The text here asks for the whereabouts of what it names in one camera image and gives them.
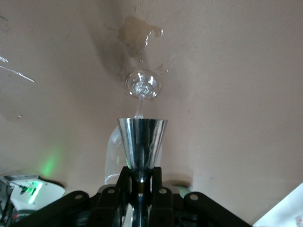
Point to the shiny steel double jigger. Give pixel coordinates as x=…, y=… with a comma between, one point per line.
x=142, y=146

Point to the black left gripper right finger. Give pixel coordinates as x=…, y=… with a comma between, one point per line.
x=165, y=208

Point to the clear stemmed wine glass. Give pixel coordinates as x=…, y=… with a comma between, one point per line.
x=142, y=85

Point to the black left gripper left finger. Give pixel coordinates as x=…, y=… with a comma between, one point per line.
x=106, y=208

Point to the brown table mat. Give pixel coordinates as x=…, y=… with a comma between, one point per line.
x=213, y=94

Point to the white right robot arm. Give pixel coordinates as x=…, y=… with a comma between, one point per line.
x=49, y=191

